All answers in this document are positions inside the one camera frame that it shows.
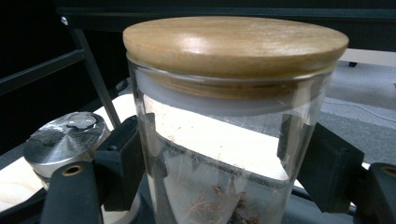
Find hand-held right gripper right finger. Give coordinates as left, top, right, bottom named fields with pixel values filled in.
left=276, top=113, right=365, bottom=214

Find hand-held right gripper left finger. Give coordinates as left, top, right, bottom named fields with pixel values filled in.
left=92, top=115, right=148, bottom=213

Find glass jar with metal lid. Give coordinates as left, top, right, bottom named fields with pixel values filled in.
left=22, top=111, right=142, bottom=224

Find black metal shelf rack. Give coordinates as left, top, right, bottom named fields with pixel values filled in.
left=0, top=0, right=396, bottom=224

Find wooden-lid glass jar brown spices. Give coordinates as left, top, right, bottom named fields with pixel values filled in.
left=121, top=16, right=349, bottom=224

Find white floor cable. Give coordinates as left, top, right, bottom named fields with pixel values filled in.
left=323, top=98, right=396, bottom=124

